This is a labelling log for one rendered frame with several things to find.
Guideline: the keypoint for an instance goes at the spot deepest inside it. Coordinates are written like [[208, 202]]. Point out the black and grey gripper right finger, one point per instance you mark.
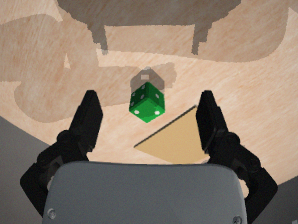
[[227, 150]]

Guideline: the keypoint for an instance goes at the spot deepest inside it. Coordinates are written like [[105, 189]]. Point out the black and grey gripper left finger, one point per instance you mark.
[[72, 145]]

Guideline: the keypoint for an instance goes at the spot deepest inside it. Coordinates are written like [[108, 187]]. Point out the green die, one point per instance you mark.
[[147, 102]]

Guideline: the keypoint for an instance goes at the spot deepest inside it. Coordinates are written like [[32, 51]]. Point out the tan flat mat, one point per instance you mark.
[[178, 142]]

